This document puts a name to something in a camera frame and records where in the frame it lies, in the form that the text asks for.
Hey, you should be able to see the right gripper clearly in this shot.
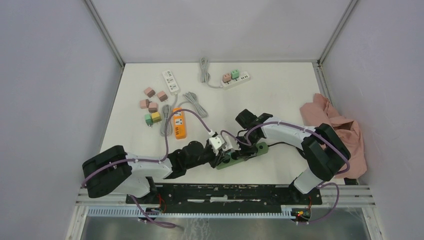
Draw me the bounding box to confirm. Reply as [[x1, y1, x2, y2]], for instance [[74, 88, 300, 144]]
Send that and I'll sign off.
[[231, 132, 261, 161]]

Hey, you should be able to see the green power strip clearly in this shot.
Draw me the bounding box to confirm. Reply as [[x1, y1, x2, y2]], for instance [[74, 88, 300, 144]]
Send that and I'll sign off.
[[216, 142, 269, 170]]

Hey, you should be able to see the orange power strip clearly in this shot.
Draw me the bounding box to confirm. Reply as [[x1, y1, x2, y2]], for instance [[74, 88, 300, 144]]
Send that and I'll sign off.
[[172, 107, 187, 140]]

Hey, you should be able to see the yellow USB adapter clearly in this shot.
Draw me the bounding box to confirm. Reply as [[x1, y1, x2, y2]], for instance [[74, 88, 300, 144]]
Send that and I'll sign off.
[[150, 112, 162, 124]]

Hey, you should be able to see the mint adapter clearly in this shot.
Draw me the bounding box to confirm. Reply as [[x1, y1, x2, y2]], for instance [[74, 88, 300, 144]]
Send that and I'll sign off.
[[144, 113, 154, 127]]

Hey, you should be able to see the white power strip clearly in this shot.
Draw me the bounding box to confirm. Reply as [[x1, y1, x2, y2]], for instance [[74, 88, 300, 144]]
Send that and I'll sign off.
[[220, 71, 251, 90], [162, 70, 181, 96]]

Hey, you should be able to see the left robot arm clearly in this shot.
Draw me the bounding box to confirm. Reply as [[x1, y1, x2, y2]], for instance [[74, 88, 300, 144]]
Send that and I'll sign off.
[[81, 137, 233, 204]]

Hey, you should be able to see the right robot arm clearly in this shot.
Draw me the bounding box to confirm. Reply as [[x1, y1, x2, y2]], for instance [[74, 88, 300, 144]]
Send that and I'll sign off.
[[235, 109, 351, 204]]

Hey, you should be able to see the green adapter on far strip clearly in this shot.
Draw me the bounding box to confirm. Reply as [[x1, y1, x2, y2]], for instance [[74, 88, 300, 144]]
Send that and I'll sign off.
[[230, 69, 240, 80]]

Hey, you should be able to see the pink cloth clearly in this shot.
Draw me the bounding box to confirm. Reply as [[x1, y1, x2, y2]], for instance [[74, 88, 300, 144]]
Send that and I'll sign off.
[[299, 93, 367, 179]]

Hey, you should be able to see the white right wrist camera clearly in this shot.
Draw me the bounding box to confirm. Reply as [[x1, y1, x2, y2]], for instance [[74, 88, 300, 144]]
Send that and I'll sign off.
[[223, 136, 240, 153]]

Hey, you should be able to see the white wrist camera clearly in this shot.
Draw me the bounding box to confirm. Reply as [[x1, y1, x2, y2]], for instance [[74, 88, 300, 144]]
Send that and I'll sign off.
[[223, 136, 240, 153], [208, 134, 226, 156]]

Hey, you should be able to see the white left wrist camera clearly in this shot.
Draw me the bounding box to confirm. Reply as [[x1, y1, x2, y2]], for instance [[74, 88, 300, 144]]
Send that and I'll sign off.
[[208, 134, 226, 156]]

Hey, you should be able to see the black mounting base plate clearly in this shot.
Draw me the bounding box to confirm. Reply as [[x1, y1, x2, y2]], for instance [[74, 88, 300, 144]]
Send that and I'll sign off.
[[137, 183, 323, 214]]

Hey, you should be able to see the black green strip cable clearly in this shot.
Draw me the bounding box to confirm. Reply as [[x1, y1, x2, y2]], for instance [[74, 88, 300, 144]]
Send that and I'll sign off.
[[266, 141, 307, 160]]

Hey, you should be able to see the grey coiled orange strip cable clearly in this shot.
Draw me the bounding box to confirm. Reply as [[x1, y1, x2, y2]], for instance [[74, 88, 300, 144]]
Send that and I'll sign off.
[[182, 91, 209, 119]]

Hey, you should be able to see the grey far strip cable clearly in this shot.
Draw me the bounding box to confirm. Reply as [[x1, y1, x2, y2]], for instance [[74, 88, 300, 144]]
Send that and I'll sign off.
[[199, 56, 223, 90]]

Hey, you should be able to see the white slotted cable duct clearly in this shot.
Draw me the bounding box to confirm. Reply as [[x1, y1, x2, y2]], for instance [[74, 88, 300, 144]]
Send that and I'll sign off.
[[86, 206, 296, 220]]

